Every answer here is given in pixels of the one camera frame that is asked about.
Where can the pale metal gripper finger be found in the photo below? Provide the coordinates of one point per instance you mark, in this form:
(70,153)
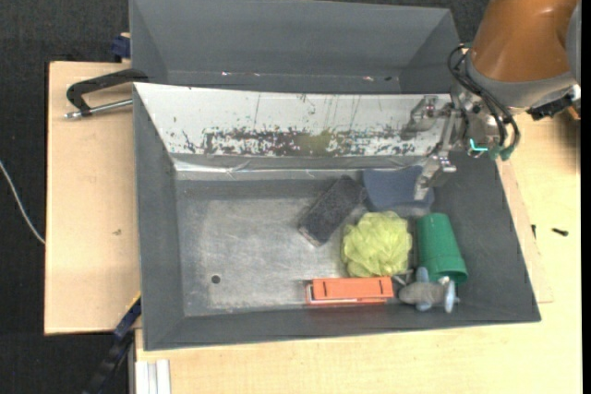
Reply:
(427,180)
(418,120)

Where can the green plastic cup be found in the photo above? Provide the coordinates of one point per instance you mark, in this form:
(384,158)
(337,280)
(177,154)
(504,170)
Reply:
(438,244)

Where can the yellow-green mesh bath pouf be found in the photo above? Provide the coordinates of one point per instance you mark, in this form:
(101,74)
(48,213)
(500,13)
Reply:
(376,244)

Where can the black sponge block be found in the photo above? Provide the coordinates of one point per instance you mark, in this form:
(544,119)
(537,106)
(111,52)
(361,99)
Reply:
(330,210)

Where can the grey and blue toy animal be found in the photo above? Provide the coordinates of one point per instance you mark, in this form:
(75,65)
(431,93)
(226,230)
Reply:
(422,293)

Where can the orange flat box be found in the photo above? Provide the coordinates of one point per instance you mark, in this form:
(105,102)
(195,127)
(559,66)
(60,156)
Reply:
(351,289)

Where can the small black screw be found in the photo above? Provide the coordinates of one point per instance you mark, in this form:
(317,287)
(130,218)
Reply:
(560,232)

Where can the grey metal bin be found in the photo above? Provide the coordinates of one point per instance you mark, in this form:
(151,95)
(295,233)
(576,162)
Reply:
(249,240)

